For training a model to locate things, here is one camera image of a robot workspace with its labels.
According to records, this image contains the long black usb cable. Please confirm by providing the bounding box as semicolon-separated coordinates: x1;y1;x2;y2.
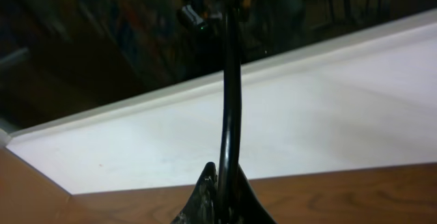
214;0;243;224

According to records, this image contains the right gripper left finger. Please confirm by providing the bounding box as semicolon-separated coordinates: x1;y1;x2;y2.
171;162;217;224

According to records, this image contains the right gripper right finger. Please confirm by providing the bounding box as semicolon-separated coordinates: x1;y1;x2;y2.
235;167;277;224

